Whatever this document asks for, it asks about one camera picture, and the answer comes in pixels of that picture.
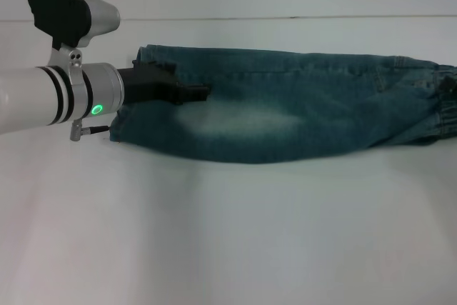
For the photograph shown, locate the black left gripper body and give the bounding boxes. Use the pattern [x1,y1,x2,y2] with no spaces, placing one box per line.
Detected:
[119,59,187,106]

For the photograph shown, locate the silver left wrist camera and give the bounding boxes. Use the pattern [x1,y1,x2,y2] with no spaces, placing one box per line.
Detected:
[27,0,121,70]

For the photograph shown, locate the blue denim shorts with print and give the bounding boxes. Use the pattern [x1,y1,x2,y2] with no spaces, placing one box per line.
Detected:
[109,44,457,166]

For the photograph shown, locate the left arm cable with plug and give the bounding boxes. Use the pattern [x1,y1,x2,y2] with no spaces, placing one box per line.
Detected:
[69,121,110,141]

